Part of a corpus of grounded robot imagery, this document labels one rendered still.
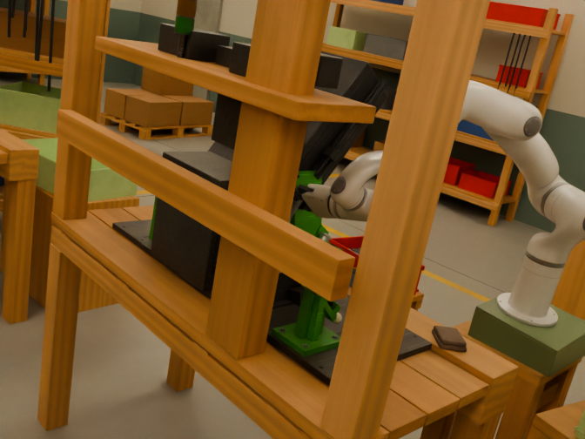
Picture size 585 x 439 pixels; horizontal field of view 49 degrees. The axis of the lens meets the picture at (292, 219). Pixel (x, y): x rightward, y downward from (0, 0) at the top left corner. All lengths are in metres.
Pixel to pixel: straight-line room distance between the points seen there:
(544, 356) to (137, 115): 6.54
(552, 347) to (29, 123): 3.42
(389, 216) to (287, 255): 0.25
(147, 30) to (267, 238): 10.77
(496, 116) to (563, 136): 5.67
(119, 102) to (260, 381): 6.84
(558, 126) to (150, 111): 4.53
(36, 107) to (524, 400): 3.37
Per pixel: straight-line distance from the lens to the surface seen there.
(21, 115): 4.46
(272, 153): 1.45
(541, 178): 1.93
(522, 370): 2.08
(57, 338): 2.62
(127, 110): 8.09
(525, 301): 2.13
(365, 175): 1.62
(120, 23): 12.08
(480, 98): 1.72
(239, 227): 1.47
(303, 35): 1.44
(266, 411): 1.59
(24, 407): 2.97
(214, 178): 1.82
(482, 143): 7.04
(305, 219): 1.95
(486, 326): 2.12
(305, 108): 1.35
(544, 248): 2.07
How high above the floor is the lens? 1.70
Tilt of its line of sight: 17 degrees down
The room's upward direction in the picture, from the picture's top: 11 degrees clockwise
